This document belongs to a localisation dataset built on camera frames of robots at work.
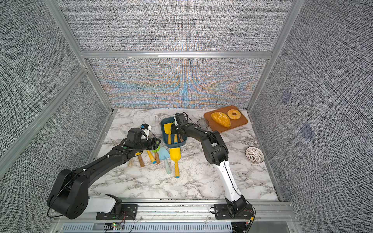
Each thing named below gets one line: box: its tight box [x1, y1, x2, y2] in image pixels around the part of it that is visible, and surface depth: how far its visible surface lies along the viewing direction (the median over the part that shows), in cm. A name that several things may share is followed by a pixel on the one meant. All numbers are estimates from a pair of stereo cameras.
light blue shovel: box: [158, 147, 172, 175], surface depth 96 cm
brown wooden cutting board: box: [203, 105, 249, 133], surface depth 115 cm
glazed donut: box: [227, 108, 242, 120], surface depth 116 cm
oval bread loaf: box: [210, 111, 232, 129], surface depth 110 cm
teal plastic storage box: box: [160, 116, 188, 149], surface depth 102 cm
